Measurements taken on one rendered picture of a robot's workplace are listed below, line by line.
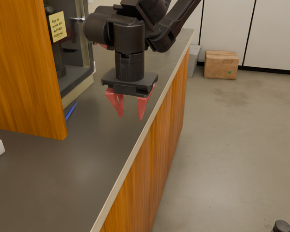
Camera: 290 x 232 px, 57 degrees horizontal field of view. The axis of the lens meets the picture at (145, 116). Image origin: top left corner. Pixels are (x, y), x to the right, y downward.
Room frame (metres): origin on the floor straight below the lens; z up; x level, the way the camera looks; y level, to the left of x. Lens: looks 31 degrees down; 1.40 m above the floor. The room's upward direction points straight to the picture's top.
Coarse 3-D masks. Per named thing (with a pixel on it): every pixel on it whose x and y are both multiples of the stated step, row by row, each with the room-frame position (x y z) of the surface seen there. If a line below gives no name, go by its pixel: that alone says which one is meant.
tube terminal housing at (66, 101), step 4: (92, 76) 1.02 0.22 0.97; (84, 80) 0.95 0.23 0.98; (88, 80) 0.98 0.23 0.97; (92, 80) 1.01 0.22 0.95; (80, 84) 0.92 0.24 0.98; (84, 84) 0.95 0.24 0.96; (88, 84) 0.98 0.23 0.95; (76, 88) 0.89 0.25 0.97; (80, 88) 0.92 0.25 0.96; (84, 88) 0.95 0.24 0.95; (72, 92) 0.86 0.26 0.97; (76, 92) 0.89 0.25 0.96; (80, 92) 0.91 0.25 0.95; (68, 96) 0.83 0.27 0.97; (72, 96) 0.86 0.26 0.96; (76, 96) 0.88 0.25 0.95; (64, 100) 0.81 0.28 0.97; (68, 100) 0.83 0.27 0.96; (72, 100) 0.85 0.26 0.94; (64, 104) 0.80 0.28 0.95; (68, 104) 0.83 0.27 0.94; (64, 108) 0.80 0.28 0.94
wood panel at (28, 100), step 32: (0, 0) 0.64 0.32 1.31; (32, 0) 0.62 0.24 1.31; (0, 32) 0.65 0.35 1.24; (32, 32) 0.62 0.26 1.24; (0, 64) 0.66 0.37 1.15; (32, 64) 0.63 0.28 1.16; (0, 96) 0.67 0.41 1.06; (32, 96) 0.64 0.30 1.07; (0, 128) 0.68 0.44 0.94; (32, 128) 0.64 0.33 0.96; (64, 128) 0.64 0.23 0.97
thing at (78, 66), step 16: (48, 0) 0.80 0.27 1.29; (64, 0) 0.88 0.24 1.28; (80, 0) 0.97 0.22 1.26; (48, 16) 0.79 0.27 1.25; (64, 16) 0.86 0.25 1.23; (80, 16) 0.96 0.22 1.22; (80, 32) 0.94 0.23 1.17; (64, 48) 0.84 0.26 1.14; (80, 48) 0.93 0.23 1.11; (64, 64) 0.82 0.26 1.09; (80, 64) 0.92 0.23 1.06; (64, 80) 0.81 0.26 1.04; (80, 80) 0.90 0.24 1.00; (64, 96) 0.79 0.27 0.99
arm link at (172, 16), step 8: (184, 0) 0.93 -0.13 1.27; (192, 0) 0.92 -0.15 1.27; (200, 0) 0.95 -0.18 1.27; (176, 8) 0.92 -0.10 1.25; (184, 8) 0.91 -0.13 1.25; (192, 8) 0.93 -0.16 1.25; (168, 16) 0.90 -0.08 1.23; (176, 16) 0.89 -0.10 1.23; (184, 16) 0.90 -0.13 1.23; (160, 24) 0.88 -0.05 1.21; (168, 24) 0.87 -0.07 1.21; (176, 24) 0.88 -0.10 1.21; (168, 32) 0.86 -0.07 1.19; (176, 32) 0.88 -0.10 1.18; (152, 40) 0.84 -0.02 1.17; (160, 40) 0.84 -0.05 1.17; (168, 40) 0.86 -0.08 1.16; (160, 48) 0.86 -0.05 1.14; (168, 48) 0.87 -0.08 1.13
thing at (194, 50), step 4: (192, 48) 3.47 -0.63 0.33; (196, 48) 3.47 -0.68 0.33; (200, 48) 3.53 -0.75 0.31; (192, 52) 3.30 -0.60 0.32; (196, 52) 3.30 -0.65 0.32; (192, 56) 3.23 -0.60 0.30; (196, 56) 3.22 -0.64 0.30; (192, 60) 3.25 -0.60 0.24; (196, 60) 3.39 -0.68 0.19; (188, 64) 3.26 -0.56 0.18; (192, 64) 3.25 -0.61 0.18; (196, 64) 3.50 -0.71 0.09; (188, 68) 3.27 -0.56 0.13; (192, 68) 3.25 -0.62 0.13; (188, 72) 3.27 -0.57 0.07; (192, 72) 3.26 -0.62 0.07; (188, 76) 3.28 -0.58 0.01
